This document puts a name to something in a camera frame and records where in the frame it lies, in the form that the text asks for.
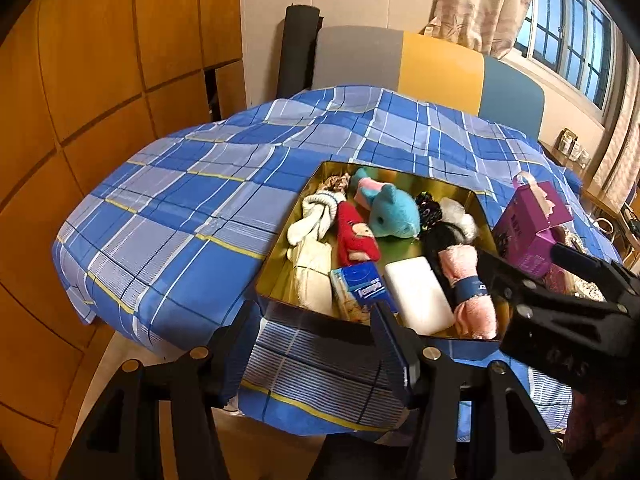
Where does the purple tissue box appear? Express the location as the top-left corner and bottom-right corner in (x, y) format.
(492, 171), (575, 278)

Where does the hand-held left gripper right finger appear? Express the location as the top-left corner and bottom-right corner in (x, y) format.
(370, 301), (573, 480)

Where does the person's right forearm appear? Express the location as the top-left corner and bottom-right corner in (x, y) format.
(560, 375), (640, 480)

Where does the pink towel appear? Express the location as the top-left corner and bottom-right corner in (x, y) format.
(439, 244), (498, 340)

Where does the window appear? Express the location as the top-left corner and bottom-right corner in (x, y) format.
(512, 0), (618, 111)

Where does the white soft packet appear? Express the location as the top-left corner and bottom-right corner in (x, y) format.
(384, 256), (456, 335)

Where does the blue tissue pack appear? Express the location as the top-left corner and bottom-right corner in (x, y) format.
(330, 261), (398, 323)

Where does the grey yellow blue chair back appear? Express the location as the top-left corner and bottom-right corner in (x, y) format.
(311, 25), (546, 141)

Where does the blue plush toy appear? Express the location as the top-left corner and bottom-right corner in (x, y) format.
(349, 167), (422, 238)

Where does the brown patterned scrunchie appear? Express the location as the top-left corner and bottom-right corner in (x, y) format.
(320, 172), (353, 196)

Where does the wooden side desk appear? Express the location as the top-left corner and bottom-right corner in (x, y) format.
(540, 140), (640, 251)

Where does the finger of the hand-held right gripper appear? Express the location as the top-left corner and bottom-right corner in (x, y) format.
(475, 246), (543, 311)
(550, 241), (640, 311)

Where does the blue plaid tablecloth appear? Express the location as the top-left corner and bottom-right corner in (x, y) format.
(52, 85), (623, 436)

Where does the ornate metallic tissue box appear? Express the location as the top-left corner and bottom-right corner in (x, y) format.
(547, 225), (608, 303)

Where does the red fuzzy sock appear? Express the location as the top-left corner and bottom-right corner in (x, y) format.
(335, 201), (381, 266)

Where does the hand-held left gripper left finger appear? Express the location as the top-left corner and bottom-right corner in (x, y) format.
(57, 300), (261, 480)

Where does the black rolled mat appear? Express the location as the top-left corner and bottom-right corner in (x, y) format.
(277, 4), (326, 98)

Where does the gold metal tin tray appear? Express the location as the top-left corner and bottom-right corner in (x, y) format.
(255, 160), (503, 343)

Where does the cream cloth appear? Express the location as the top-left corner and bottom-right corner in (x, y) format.
(285, 237), (335, 318)

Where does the white knit sock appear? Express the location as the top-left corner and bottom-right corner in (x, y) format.
(286, 191), (337, 247)

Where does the wooden wardrobe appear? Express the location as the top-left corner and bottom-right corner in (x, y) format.
(0, 0), (246, 480)

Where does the patterned beige curtain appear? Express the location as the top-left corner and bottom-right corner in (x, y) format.
(425, 0), (538, 58)

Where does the striped light curtain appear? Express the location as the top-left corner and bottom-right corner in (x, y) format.
(590, 45), (640, 206)

